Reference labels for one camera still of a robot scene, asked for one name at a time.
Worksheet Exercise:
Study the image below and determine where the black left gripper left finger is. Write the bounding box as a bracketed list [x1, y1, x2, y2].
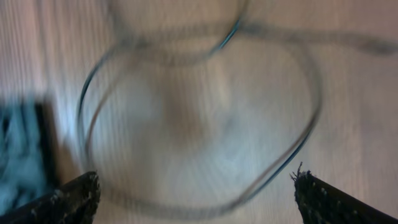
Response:
[1, 171, 101, 224]

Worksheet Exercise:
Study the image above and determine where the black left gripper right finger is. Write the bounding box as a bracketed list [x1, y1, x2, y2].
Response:
[290, 168, 397, 224]

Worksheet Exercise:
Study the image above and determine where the black USB cable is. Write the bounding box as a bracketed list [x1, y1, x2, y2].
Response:
[76, 0, 398, 220]

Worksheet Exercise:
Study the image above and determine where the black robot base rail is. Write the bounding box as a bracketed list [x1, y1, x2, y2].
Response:
[1, 101, 60, 215]

